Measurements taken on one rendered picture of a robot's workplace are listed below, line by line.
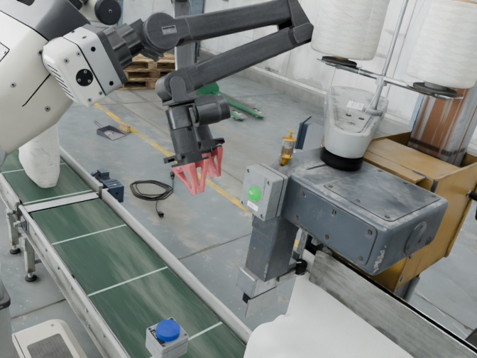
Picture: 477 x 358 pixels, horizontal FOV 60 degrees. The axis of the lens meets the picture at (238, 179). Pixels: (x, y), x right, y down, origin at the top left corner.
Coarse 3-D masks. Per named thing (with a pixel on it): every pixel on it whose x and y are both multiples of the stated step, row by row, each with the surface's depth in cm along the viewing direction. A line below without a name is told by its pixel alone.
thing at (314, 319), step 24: (312, 264) 103; (312, 288) 105; (288, 312) 113; (312, 312) 106; (336, 312) 100; (264, 336) 113; (288, 336) 110; (312, 336) 107; (336, 336) 102; (360, 336) 96; (384, 336) 91
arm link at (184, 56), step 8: (176, 0) 130; (184, 0) 130; (176, 8) 130; (184, 8) 130; (176, 16) 129; (176, 48) 124; (184, 48) 124; (192, 48) 126; (176, 56) 123; (184, 56) 123; (192, 56) 124; (176, 64) 122; (184, 64) 122
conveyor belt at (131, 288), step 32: (64, 224) 218; (96, 224) 223; (64, 256) 195; (96, 256) 199; (128, 256) 203; (96, 288) 180; (128, 288) 183; (160, 288) 186; (128, 320) 166; (160, 320) 169; (192, 320) 172; (128, 352) 153; (192, 352) 157; (224, 352) 160
